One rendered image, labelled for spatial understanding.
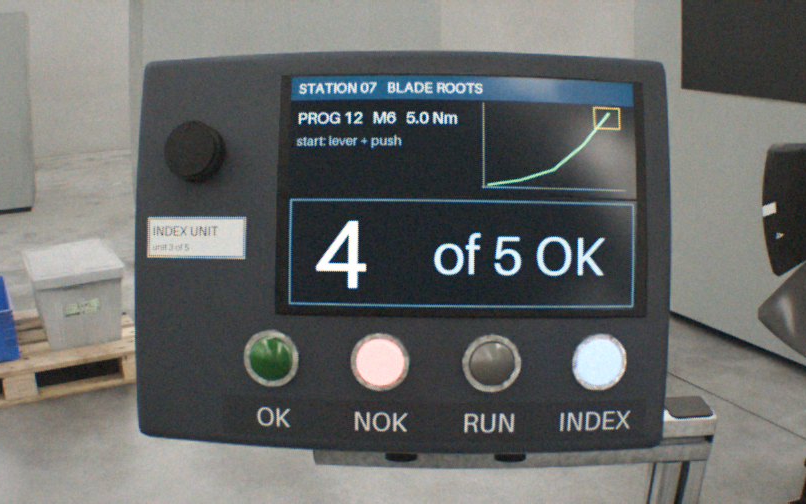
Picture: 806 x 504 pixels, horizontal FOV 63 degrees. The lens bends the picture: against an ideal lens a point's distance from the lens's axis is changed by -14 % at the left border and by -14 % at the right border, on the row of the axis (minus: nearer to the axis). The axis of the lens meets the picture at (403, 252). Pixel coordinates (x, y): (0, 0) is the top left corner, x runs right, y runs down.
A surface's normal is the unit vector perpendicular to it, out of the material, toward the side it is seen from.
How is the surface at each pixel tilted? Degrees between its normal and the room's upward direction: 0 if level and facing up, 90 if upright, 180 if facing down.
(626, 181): 75
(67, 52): 90
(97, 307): 95
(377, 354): 70
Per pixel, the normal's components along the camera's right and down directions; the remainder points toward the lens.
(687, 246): -0.90, 0.11
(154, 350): -0.04, -0.01
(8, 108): 0.44, 0.22
